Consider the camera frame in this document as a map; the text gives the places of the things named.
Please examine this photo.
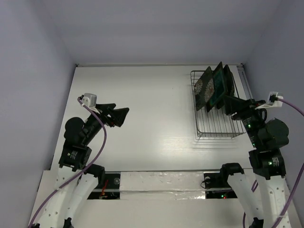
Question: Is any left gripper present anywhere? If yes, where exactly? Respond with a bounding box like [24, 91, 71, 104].
[83, 103, 129, 144]

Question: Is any teal square plate brown rim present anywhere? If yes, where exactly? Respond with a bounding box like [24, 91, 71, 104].
[206, 62, 227, 112]

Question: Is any black floral square plate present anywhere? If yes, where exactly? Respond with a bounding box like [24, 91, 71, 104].
[194, 67, 214, 111]

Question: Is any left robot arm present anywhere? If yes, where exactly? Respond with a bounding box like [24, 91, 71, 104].
[29, 103, 129, 228]

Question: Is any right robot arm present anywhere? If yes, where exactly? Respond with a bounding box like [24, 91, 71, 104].
[218, 92, 291, 228]

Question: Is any wire dish rack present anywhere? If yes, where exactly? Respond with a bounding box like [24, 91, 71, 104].
[190, 70, 246, 140]

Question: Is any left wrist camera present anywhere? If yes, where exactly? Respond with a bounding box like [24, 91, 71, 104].
[80, 93, 97, 108]

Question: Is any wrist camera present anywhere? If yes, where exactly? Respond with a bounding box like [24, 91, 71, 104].
[267, 91, 283, 103]
[80, 93, 97, 108]

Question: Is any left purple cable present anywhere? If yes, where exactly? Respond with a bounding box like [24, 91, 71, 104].
[28, 96, 107, 228]

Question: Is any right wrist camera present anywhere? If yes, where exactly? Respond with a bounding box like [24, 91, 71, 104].
[267, 91, 283, 103]

